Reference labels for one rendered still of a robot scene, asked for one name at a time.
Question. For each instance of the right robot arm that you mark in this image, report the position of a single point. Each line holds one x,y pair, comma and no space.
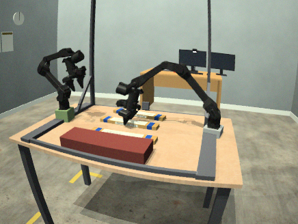
63,91

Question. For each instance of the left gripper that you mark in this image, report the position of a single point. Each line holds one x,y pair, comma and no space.
130,106

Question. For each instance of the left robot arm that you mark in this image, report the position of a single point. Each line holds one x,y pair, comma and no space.
181,69

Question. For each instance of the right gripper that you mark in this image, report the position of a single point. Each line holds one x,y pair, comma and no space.
70,78

